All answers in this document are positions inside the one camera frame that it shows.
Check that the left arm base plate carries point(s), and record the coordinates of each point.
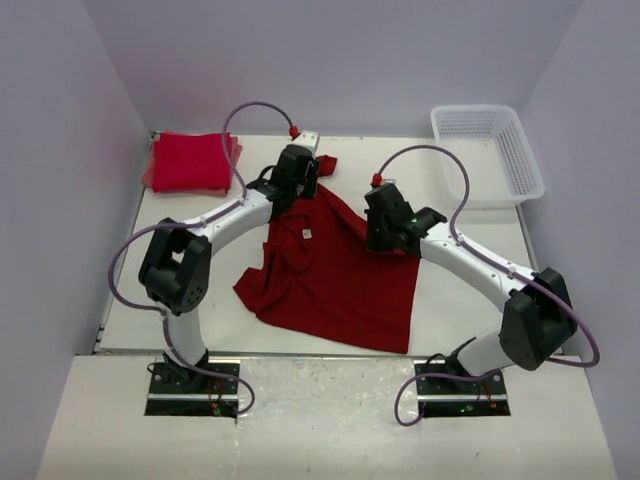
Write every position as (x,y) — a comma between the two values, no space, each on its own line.
(170,381)

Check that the dark red t shirt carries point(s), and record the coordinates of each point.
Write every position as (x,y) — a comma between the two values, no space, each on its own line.
(319,278)

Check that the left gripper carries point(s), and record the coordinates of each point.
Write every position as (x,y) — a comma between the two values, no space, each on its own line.
(311,176)

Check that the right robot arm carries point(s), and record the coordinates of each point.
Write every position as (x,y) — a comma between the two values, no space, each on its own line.
(533,325)

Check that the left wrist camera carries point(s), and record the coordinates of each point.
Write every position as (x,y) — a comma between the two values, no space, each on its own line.
(308,140)

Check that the folded bright red shirt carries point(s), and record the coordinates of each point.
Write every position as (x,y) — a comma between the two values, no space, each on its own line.
(192,160)

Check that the folded light red shirt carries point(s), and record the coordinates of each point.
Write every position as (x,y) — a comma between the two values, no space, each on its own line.
(235,150)

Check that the white plastic basket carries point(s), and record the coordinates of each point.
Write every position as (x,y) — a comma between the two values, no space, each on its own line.
(492,145)

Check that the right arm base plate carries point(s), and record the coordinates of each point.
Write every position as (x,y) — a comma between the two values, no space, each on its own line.
(494,385)

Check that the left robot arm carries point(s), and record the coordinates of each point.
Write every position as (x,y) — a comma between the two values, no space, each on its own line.
(176,267)

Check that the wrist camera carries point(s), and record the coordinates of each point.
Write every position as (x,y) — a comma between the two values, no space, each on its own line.
(308,140)
(378,181)

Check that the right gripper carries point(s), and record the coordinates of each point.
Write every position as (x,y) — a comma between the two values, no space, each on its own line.
(372,241)

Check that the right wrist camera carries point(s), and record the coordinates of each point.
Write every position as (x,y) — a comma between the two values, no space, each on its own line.
(378,181)

